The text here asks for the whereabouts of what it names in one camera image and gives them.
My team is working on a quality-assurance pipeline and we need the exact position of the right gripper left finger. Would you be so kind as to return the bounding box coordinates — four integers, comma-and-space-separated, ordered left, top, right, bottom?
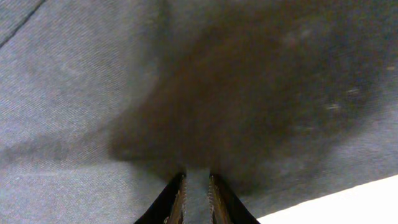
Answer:
134, 173, 185, 224

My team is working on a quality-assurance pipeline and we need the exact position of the black t-shirt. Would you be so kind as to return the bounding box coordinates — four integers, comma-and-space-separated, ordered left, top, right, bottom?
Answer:
1, 1, 397, 223

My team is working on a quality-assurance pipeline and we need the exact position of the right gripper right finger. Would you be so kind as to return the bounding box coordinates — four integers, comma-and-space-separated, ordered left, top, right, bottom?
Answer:
208, 174, 260, 224

